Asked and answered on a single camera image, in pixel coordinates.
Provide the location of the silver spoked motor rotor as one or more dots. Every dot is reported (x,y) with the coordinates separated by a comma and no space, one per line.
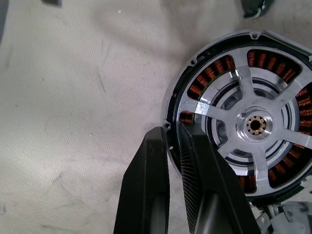
(243,104)

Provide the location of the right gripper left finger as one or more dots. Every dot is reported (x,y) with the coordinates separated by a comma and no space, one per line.
(143,182)

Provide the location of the motor stator with copper coils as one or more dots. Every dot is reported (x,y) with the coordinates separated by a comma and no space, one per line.
(219,42)

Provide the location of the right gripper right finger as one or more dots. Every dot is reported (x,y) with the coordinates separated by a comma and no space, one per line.
(212,195)

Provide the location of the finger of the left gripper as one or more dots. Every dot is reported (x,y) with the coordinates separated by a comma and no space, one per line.
(249,7)
(262,6)

